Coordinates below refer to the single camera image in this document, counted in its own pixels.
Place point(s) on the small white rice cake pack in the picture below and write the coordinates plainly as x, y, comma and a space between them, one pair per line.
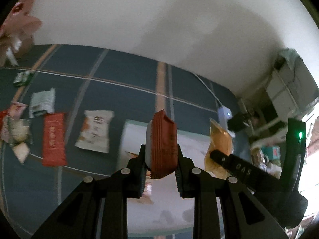
21, 151

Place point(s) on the orange cake snack pack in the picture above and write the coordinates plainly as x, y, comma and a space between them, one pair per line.
220, 140

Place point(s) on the round bun clear wrapper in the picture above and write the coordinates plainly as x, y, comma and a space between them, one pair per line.
15, 132

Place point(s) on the pink paper flower bouquet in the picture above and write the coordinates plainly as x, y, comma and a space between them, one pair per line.
17, 31

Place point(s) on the black power adapter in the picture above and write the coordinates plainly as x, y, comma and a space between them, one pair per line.
238, 122

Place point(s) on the red box snack pack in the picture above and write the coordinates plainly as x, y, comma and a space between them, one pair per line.
161, 146

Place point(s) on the white snack bag red print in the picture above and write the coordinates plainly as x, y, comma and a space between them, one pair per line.
94, 134

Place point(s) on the silver foil snack packet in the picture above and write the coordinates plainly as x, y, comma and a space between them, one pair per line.
42, 102

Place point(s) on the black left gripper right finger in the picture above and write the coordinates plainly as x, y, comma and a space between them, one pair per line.
189, 178

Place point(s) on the small green packet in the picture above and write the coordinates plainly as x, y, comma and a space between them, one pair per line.
23, 78

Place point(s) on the white storage boxes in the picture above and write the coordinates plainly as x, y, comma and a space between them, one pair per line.
292, 90

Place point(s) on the blue plaid tablecloth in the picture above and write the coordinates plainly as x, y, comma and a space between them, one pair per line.
85, 78

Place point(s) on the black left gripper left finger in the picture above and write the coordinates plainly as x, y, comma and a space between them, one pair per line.
135, 175

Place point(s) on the teal tin with red label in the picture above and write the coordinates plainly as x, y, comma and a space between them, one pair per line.
271, 152

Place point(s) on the red patterned snack packet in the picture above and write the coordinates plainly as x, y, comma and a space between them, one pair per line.
53, 146

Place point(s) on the white tray with teal rim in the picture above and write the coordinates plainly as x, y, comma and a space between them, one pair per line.
161, 210

